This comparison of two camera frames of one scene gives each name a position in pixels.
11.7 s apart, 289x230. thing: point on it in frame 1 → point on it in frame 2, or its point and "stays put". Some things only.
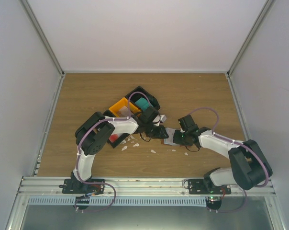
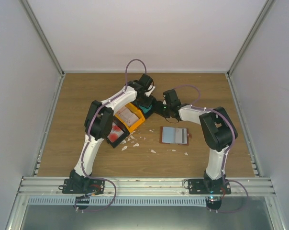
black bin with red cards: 116,138 stays put
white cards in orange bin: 124,112 stays put
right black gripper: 176,139 → 157,109
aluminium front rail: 52,187 stays put
